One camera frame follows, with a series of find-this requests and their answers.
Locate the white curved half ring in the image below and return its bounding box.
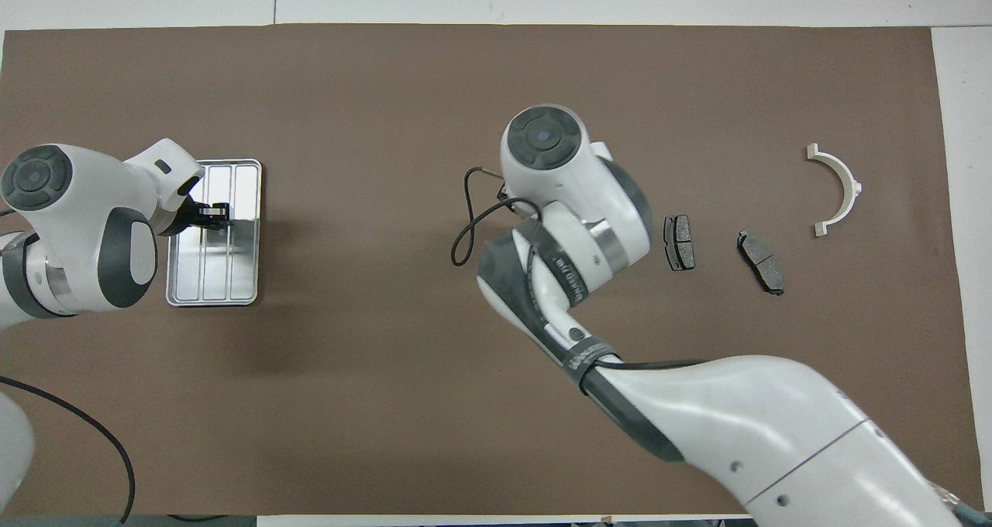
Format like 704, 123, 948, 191
806, 143, 863, 238

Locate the large dark brake pad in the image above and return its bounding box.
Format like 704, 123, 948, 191
735, 230, 786, 296

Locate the small dark brake pad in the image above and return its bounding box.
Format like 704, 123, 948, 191
663, 214, 696, 272

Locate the large brown table mat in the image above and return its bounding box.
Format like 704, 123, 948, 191
0, 23, 985, 516

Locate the silver metal ribbed tray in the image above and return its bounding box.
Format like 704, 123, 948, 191
166, 159, 263, 308

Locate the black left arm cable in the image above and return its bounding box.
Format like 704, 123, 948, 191
0, 376, 137, 525

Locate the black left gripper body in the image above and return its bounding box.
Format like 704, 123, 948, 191
175, 192, 201, 235

